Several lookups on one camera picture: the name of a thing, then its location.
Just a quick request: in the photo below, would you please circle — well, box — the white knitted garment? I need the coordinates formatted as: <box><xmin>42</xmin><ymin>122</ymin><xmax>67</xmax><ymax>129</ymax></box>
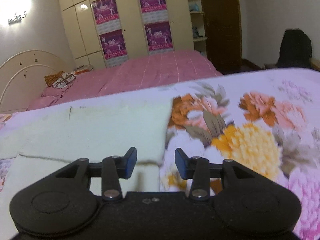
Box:
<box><xmin>1</xmin><ymin>100</ymin><xmax>172</xmax><ymax>194</ymax></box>

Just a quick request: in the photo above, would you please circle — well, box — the black chair with clothes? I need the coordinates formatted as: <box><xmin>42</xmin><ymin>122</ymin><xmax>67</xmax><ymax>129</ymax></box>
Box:
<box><xmin>264</xmin><ymin>29</ymin><xmax>312</xmax><ymax>69</ymax></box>

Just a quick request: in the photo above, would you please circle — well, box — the floral lilac bed sheet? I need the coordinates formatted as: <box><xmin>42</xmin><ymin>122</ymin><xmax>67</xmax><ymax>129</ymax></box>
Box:
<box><xmin>1</xmin><ymin>68</ymin><xmax>319</xmax><ymax>239</ymax></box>

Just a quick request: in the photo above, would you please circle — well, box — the orange patterned pillow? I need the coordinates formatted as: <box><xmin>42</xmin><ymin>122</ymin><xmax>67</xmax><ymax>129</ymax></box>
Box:
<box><xmin>44</xmin><ymin>71</ymin><xmax>76</xmax><ymax>89</ymax></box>

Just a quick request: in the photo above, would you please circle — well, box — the pink bedspread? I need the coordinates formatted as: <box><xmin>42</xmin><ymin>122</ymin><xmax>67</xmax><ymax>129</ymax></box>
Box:
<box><xmin>28</xmin><ymin>50</ymin><xmax>221</xmax><ymax>111</ymax></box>

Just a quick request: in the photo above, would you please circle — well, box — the lower left magenta poster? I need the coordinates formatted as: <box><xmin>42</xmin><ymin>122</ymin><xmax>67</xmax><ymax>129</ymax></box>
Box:
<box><xmin>99</xmin><ymin>29</ymin><xmax>129</xmax><ymax>67</ymax></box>

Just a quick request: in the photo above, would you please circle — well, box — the magenta poster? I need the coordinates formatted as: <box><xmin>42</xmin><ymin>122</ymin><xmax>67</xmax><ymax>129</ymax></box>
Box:
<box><xmin>91</xmin><ymin>0</ymin><xmax>121</xmax><ymax>35</ymax></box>
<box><xmin>139</xmin><ymin>0</ymin><xmax>169</xmax><ymax>24</ymax></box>
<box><xmin>99</xmin><ymin>29</ymin><xmax>129</xmax><ymax>67</ymax></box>
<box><xmin>145</xmin><ymin>21</ymin><xmax>174</xmax><ymax>55</ymax></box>

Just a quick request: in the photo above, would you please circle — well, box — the cream arched headboard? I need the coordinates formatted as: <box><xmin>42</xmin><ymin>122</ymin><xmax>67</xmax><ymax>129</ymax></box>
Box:
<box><xmin>0</xmin><ymin>49</ymin><xmax>75</xmax><ymax>113</ymax></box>

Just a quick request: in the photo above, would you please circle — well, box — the lower right magenta poster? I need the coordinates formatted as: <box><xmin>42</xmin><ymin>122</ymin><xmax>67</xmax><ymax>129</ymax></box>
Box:
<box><xmin>145</xmin><ymin>21</ymin><xmax>174</xmax><ymax>55</ymax></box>

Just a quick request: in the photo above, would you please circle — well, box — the cream wardrobe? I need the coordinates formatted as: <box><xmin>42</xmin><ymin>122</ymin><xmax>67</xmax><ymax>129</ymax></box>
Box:
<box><xmin>59</xmin><ymin>0</ymin><xmax>194</xmax><ymax>68</ymax></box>

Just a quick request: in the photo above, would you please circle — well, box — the upper left magenta poster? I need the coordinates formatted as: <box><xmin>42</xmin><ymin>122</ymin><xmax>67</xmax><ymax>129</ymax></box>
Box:
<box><xmin>91</xmin><ymin>0</ymin><xmax>121</xmax><ymax>35</ymax></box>

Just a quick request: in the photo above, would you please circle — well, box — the upper right magenta poster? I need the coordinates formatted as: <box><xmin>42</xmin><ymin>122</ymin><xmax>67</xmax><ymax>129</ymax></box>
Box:
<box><xmin>139</xmin><ymin>0</ymin><xmax>169</xmax><ymax>24</ymax></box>

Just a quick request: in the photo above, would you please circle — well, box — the dark brown door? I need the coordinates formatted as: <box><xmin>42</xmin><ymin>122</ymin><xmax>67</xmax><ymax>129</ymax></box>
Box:
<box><xmin>201</xmin><ymin>0</ymin><xmax>242</xmax><ymax>74</ymax></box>

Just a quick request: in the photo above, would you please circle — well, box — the corner shelf unit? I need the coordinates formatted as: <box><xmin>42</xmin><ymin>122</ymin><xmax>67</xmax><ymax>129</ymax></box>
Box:
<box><xmin>188</xmin><ymin>0</ymin><xmax>208</xmax><ymax>56</ymax></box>

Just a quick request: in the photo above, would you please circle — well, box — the wall lamp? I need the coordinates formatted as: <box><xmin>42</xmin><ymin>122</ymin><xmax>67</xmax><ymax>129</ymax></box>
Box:
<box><xmin>8</xmin><ymin>10</ymin><xmax>27</xmax><ymax>25</ymax></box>

